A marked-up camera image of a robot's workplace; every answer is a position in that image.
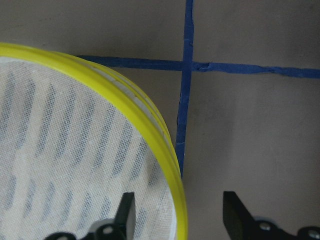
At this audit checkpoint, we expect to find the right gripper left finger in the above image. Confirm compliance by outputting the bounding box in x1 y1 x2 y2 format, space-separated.
113 192 136 240

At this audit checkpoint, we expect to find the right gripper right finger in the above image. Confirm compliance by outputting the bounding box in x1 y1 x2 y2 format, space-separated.
222 191 259 240

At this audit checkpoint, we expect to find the yellow steamer layer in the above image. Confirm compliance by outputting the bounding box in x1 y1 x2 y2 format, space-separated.
0 43 188 240

